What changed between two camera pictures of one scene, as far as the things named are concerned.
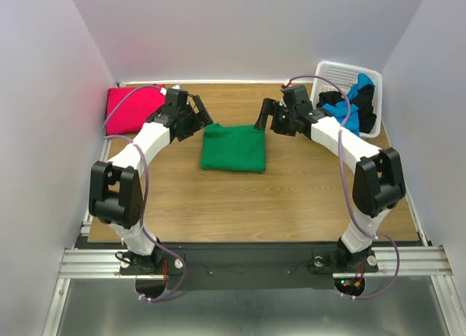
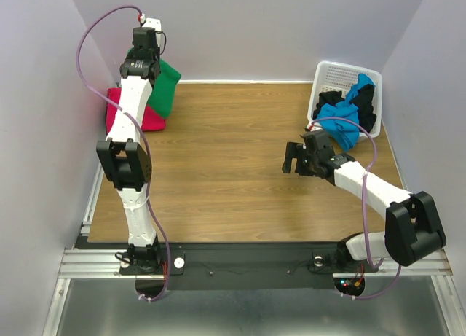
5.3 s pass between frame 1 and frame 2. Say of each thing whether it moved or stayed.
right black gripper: moved
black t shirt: stayed
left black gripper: moved
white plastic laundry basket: stayed
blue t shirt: stayed
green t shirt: moved
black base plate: stayed
